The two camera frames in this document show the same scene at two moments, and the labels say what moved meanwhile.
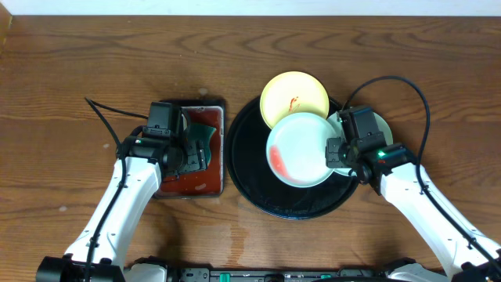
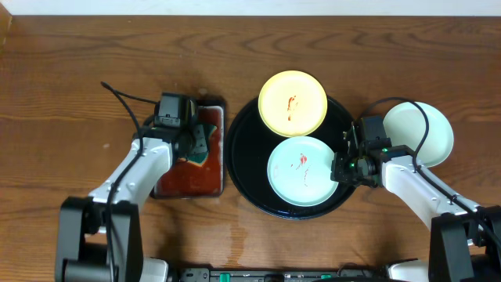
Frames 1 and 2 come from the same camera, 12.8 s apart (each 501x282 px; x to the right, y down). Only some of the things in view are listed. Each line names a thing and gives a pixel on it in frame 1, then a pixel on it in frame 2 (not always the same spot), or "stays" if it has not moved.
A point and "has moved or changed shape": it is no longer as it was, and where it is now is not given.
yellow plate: [290, 92] stays
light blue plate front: [296, 150] → [407, 124]
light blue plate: [384, 131] → [299, 171]
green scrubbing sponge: [196, 132] has moved or changed shape
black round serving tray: [250, 172] stays
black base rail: [342, 275] stays
